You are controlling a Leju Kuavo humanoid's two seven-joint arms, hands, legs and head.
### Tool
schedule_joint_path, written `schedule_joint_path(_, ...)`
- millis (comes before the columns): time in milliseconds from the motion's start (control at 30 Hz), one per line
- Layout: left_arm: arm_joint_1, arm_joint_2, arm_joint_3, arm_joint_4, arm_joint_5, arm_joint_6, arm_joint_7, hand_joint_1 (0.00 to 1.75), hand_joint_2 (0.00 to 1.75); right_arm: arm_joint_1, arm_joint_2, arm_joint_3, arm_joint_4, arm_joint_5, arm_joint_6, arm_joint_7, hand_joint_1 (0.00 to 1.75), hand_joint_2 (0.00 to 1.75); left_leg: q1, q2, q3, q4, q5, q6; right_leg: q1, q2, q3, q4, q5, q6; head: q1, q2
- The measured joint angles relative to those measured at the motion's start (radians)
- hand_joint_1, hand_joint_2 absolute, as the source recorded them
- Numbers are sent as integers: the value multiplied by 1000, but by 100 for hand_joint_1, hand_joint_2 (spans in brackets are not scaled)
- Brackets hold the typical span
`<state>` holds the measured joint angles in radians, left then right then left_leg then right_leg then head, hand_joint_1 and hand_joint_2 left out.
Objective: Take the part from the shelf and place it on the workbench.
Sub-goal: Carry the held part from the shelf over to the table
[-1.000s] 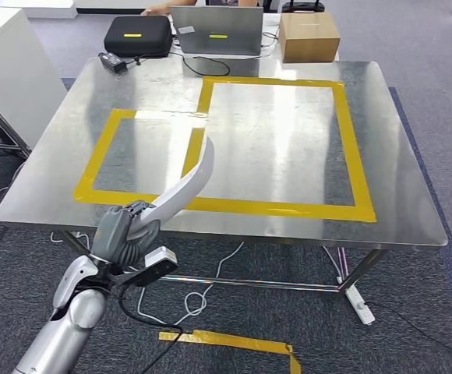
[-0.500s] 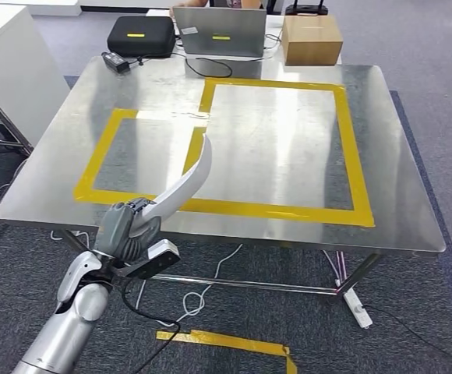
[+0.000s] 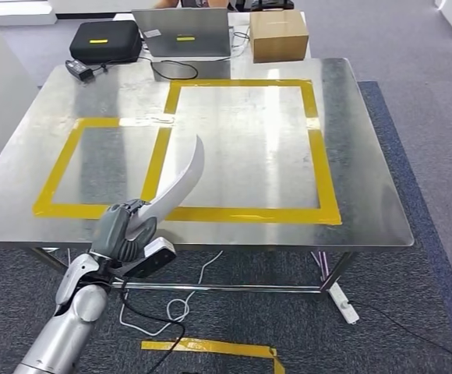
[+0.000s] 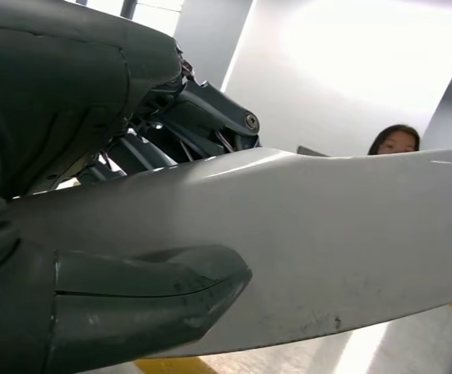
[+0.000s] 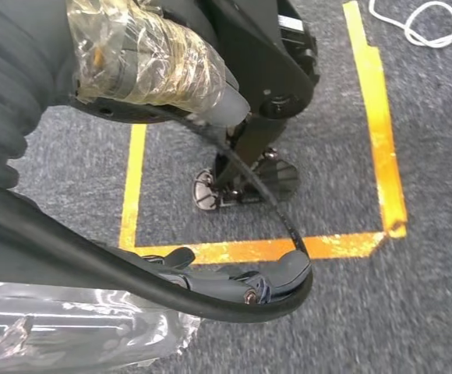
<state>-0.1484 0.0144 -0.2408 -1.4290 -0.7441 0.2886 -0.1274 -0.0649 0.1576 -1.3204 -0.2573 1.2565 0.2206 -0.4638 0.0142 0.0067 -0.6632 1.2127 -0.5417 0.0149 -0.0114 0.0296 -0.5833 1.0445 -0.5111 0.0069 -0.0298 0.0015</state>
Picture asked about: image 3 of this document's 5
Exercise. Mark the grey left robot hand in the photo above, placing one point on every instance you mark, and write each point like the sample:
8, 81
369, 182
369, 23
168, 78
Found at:
111, 232

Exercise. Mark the white curved car trim part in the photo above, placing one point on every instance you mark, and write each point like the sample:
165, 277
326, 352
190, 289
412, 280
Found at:
183, 186

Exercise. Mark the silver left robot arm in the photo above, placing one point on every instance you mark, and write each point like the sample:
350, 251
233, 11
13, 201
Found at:
66, 325

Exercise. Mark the steel workbench table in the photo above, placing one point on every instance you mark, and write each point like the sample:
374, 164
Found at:
366, 180

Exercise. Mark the black power adapter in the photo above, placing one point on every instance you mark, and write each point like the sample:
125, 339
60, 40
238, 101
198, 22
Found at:
79, 69

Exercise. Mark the black zip carrying case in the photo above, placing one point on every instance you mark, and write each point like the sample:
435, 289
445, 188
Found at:
105, 44

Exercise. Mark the white cabinet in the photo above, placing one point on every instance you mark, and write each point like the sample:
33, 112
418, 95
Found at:
0, 82

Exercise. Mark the grey laptop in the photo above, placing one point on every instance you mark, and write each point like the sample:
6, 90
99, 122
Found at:
183, 31

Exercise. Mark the person at laptop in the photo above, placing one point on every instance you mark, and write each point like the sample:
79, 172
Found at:
171, 3

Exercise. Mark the white table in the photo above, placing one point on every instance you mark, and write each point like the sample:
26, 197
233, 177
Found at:
241, 59

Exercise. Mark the brown cardboard box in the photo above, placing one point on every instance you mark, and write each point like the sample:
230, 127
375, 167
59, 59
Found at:
278, 36

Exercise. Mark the white floor power strip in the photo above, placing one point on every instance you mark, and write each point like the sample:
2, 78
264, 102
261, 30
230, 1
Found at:
344, 303

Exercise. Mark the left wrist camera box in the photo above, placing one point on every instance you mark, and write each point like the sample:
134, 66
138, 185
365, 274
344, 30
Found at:
156, 255

